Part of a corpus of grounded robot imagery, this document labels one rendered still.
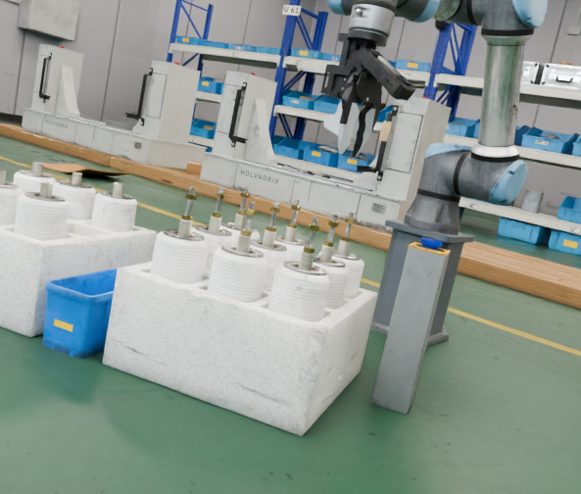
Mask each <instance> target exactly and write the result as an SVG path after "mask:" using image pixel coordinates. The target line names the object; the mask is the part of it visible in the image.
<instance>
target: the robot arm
mask: <svg viewBox="0 0 581 494"><path fill-rule="evenodd" d="M327 3H328V6H329V8H330V10H331V11H332V12H333V13H334V14H337V15H344V16H345V17H348V16H351V17H350V22H349V26H348V28H349V31H348V33H339V38H338V41H340V42H343V48H342V53H341V57H340V62H339V66H338V65H334V64H333V65H328V64H326V69H325V74H324V78H323V83H322V88H321V92H320V93H324V94H325V95H326V96H330V97H334V98H339V99H342V102H341V103H340V104H339V106H338V109H337V112H336V113H335V114H334V115H332V116H329V117H327V118H326V119H325V121H324V127H325V128H326V129H327V130H329V131H331V132H332V133H334V134H336V135H337V136H338V149H339V154H341V155H343V154H344V153H345V151H346V150H347V149H348V148H349V146H350V143H351V137H352V138H354V139H356V143H355V145H354V151H353V157H357V156H358V155H359V153H360V152H361V150H362V149H363V146H364V145H365V143H366V142H367V140H368V138H369V136H370V134H371V132H372V131H373V129H374V126H375V124H376V121H377V119H378V116H379V112H380V107H381V96H382V89H381V88H382V85H383V86H384V87H385V88H386V90H387V92H388V93H389V94H390V95H391V96H392V97H393V98H395V99H397V100H401V99H402V100H406V101H408V100H409V99H410V98H411V96H412V95H413V93H414V92H415V88H414V87H413V86H412V84H411V82H410V81H409V80H408V79H407V78H406V77H404V76H402V75H401V74H400V73H399V72H398V71H397V70H396V69H395V68H394V67H393V66H392V65H391V64H390V63H389V62H388V61H387V60H386V59H385V58H384V57H383V56H382V55H381V54H380V53H379V52H377V51H375V49H376V47H386V44H387V40H388V38H387V37H389V36H390V33H391V28H392V24H393V20H394V17H401V18H406V19H407V20H408V21H410V22H415V23H424V22H426V21H428V20H429V19H431V18H432V19H434V20H437V21H449V22H454V23H459V24H464V25H482V27H481V36H482V37H483V38H484V39H485V40H486V42H487V48H486V59H485V70H484V81H483V92H482V103H481V114H480V125H479V135H478V142H477V144H475V145H474V146H473V147H471V146H468V145H462V144H453V143H434V144H431V145H430V146H429V147H428V149H427V152H426V156H425V158H424V160H423V161H424V163H423V167H422V172H421V176H420V180H419V184H418V188H417V192H416V196H415V198H414V200H413V201H412V204H411V205H410V207H409V209H408V210H407V212H406V214H405V217H404V221H403V223H405V224H408V225H411V226H414V227H418V228H421V229H425V230H430V231H434V232H439V233H445V234H451V235H459V232H460V211H459V204H460V197H461V196H464V197H468V198H473V199H477V200H481V201H485V202H489V203H490V204H494V203H495V204H500V205H506V204H509V203H511V202H512V201H513V200H514V199H515V198H516V197H517V195H518V194H519V192H520V190H521V189H522V186H523V184H524V181H525V178H526V175H527V167H526V163H525V162H523V161H522V160H519V149H518V148H517V147H516V146H515V145H514V138H515V129H516V120H517V112H518V102H519V94H520V85H521V77H522V68H523V59H524V50H525V43H526V41H527V40H528V39H530V38H531V37H532V36H533V34H534V28H536V27H538V26H540V25H541V24H542V23H543V21H544V19H545V15H546V14H547V7H548V0H327ZM327 73H330V74H329V78H328V82H327V87H324V85H325V82H326V77H327ZM356 103H358V104H360V103H363V104H364V106H363V105H359V106H358V105H357V104H356Z"/></svg>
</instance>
